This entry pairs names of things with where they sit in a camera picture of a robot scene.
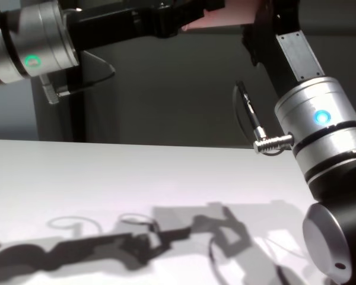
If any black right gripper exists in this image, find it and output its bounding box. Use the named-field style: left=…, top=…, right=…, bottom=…
left=241, top=0, right=326, bottom=99

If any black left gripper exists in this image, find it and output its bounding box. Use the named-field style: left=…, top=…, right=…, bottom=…
left=65, top=0, right=226, bottom=52

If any pink plastic cup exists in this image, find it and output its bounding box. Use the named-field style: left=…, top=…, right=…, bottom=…
left=180, top=0, right=258, bottom=32

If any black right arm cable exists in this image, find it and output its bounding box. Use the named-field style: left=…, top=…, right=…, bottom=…
left=232, top=80, right=294, bottom=157

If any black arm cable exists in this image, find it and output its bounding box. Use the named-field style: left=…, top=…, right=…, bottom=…
left=232, top=80, right=294, bottom=157
left=40, top=64, right=117, bottom=105

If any black vertical post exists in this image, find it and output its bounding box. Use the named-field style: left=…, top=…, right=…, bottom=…
left=68, top=49, right=88, bottom=143

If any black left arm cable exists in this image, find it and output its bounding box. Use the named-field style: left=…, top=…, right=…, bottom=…
left=40, top=64, right=117, bottom=105

